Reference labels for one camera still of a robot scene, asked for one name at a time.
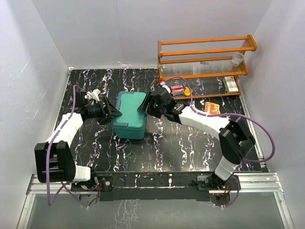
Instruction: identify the red white medicine box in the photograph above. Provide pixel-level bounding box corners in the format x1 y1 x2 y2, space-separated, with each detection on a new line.
170 85 184 96

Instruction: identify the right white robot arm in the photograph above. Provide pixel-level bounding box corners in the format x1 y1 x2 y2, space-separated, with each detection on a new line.
138 87 255 189

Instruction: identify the yellow orange small object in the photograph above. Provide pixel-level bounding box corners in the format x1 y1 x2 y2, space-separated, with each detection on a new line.
183 88 193 97

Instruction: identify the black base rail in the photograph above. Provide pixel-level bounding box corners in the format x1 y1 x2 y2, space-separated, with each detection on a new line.
72 172 240 205

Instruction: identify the orange notepad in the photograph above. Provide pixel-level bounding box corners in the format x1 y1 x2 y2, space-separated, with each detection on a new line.
204 102 220 115

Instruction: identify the green box lid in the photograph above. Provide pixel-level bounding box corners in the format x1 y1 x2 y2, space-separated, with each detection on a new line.
112 91 146 129

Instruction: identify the clear plastic cup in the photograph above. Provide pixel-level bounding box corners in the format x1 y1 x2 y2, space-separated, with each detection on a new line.
231 52 244 67

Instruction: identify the orange wooden shelf rack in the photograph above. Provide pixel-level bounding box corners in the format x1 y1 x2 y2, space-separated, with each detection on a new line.
157 34 257 98

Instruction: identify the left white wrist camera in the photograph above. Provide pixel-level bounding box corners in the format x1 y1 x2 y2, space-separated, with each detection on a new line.
84 89 101 102

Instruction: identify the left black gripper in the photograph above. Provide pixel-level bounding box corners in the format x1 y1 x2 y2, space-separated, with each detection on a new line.
85 97 122 125

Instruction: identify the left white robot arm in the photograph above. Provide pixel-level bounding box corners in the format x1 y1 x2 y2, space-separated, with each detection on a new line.
34 89 122 190

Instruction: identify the white green medicine box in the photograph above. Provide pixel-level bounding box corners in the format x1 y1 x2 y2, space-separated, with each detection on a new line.
223 76 239 94

